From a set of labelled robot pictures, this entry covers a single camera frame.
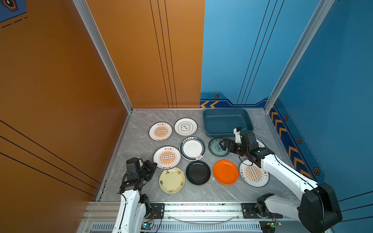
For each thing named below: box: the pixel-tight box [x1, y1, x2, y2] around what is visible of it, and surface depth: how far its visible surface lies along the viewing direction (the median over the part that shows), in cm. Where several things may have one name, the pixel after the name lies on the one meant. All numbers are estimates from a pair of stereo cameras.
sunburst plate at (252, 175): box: [238, 158, 270, 188], surface depth 85 cm
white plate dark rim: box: [179, 136, 207, 162], surface depth 98 cm
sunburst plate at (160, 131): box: [148, 121, 173, 143], surface depth 107 cm
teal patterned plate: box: [208, 137, 230, 157], surface depth 98 cm
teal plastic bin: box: [203, 107, 255, 138], surface depth 114 cm
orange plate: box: [212, 159, 240, 185], surface depth 87 cm
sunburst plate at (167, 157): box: [152, 145, 182, 170], surface depth 91 cm
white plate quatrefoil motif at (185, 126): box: [173, 117, 199, 137], surface depth 111 cm
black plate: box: [185, 160, 212, 186], surface depth 88 cm
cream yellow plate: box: [158, 166, 187, 195], surface depth 84 cm
